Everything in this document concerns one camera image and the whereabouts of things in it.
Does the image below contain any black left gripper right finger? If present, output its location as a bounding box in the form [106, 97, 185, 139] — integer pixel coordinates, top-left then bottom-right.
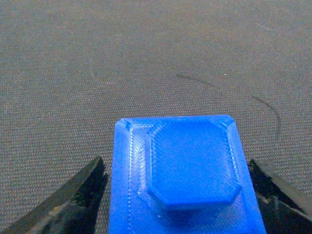
[248, 159, 312, 234]

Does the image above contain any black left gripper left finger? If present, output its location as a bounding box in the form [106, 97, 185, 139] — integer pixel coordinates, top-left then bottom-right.
[2, 156, 108, 234]

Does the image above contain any blue printed plastic part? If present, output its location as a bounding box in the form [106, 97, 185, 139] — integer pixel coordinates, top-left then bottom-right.
[108, 115, 266, 234]

